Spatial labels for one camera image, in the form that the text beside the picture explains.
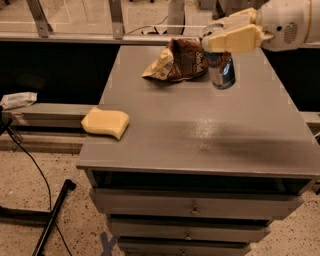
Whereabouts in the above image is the grey low bench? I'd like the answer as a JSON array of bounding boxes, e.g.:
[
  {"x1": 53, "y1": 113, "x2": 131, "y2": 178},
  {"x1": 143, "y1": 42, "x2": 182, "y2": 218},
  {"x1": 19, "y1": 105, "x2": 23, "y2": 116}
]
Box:
[{"x1": 2, "y1": 103, "x2": 93, "y2": 128}]

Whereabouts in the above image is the grey drawer cabinet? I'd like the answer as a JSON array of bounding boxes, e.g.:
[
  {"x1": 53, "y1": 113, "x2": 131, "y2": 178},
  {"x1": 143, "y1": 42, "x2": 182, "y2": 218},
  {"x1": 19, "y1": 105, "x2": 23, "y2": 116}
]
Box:
[{"x1": 78, "y1": 46, "x2": 319, "y2": 256}]

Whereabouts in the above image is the grey metal railing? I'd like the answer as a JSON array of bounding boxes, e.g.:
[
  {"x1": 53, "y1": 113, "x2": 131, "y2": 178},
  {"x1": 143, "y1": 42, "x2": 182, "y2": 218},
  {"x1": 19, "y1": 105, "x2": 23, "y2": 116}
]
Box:
[{"x1": 0, "y1": 0, "x2": 320, "y2": 48}]

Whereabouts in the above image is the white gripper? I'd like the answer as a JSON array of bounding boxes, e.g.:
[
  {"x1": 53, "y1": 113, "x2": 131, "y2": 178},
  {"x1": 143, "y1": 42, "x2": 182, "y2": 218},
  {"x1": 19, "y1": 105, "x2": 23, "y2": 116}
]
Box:
[{"x1": 201, "y1": 0, "x2": 311, "y2": 53}]

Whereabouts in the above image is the white tissue packet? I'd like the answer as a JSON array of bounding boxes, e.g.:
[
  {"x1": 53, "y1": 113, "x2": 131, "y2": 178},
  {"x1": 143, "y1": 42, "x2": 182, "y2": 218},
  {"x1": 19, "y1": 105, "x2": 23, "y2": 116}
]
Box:
[{"x1": 0, "y1": 92, "x2": 37, "y2": 110}]

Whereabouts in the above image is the black floor cable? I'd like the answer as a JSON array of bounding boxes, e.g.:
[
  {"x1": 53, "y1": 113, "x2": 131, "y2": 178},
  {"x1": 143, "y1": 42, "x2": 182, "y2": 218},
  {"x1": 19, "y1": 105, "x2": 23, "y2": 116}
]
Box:
[{"x1": 0, "y1": 116, "x2": 73, "y2": 256}]

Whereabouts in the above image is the black stand leg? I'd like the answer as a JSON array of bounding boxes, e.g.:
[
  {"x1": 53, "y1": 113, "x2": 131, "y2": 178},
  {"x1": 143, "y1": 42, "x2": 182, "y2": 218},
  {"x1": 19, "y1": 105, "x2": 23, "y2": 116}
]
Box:
[{"x1": 0, "y1": 179, "x2": 76, "y2": 256}]

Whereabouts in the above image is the blue silver redbull can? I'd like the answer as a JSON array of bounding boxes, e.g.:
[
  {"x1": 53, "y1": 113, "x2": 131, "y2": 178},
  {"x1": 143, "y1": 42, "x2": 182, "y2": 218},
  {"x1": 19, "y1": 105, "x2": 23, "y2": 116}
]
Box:
[{"x1": 206, "y1": 52, "x2": 236, "y2": 90}]

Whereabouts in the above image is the yellow sponge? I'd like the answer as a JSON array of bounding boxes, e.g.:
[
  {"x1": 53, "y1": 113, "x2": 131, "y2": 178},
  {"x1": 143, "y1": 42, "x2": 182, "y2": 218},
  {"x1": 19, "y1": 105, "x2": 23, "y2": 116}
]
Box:
[{"x1": 81, "y1": 107, "x2": 129, "y2": 140}]

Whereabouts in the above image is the brown chip bag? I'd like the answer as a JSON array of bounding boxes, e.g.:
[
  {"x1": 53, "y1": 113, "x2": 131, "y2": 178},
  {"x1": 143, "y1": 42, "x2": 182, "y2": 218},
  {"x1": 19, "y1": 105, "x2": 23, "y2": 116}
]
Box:
[{"x1": 142, "y1": 38, "x2": 208, "y2": 82}]

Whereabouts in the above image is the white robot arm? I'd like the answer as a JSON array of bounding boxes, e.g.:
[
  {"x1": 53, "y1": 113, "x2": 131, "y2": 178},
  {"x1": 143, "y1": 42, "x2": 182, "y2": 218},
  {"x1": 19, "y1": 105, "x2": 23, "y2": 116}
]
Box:
[{"x1": 200, "y1": 0, "x2": 320, "y2": 53}]

